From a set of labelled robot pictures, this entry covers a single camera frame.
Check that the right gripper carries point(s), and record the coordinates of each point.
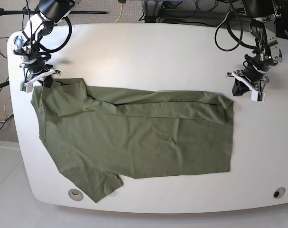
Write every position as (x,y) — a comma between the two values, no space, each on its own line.
(43,74)

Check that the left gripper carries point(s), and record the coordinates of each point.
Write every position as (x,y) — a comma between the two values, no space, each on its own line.
(247,79)

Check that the olive green T-shirt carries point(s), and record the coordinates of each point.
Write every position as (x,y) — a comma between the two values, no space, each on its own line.
(96,135)

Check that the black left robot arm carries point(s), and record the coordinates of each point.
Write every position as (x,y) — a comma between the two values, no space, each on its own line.
(266,50)

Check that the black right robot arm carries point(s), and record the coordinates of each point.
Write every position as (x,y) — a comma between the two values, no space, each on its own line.
(27,44)

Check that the black tripod stand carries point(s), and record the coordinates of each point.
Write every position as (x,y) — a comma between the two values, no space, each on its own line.
(6,12)

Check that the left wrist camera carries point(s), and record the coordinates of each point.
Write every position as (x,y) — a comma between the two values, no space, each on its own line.
(257,96)

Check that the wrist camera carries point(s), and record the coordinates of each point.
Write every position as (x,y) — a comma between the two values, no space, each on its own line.
(26,87)
(257,96)

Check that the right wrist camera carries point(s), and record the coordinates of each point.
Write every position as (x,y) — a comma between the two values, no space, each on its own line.
(26,87)

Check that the right table cable grommet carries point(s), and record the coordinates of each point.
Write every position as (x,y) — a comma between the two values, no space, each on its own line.
(278,193)

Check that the table cable grommet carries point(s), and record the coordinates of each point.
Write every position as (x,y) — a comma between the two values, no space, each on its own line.
(75,195)
(278,193)

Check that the left table cable grommet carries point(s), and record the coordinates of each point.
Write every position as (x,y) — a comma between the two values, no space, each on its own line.
(75,195)

